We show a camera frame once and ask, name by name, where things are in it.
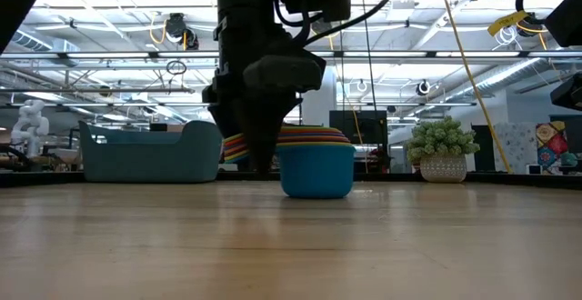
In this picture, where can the purple measuring cup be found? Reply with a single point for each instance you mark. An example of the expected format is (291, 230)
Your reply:
(314, 134)

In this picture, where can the red measuring cup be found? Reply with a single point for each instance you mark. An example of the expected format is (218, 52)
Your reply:
(309, 128)

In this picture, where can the green plant in white pot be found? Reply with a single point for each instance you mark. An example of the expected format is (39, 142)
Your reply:
(441, 145)

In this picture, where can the white patterned fabric panel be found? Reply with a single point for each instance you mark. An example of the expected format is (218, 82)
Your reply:
(514, 143)

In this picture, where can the black monitor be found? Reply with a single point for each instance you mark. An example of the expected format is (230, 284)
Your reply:
(359, 127)

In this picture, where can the large teal measuring cup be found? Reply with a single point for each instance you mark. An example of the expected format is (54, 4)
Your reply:
(316, 172)

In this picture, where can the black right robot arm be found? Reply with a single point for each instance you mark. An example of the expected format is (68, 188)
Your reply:
(568, 18)

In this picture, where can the colourful patchwork quilt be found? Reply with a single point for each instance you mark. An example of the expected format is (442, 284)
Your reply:
(551, 143)

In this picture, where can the orange measuring cup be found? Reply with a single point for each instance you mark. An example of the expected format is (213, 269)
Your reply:
(314, 139)

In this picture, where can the yellow measuring cup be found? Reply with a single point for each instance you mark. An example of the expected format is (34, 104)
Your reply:
(318, 144)

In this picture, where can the teal plastic basket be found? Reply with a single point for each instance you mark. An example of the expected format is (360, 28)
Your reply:
(150, 156)

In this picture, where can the white pillar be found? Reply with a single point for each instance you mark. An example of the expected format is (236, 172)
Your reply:
(318, 104)

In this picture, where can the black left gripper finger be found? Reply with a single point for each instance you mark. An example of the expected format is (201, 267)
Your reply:
(266, 132)
(229, 120)

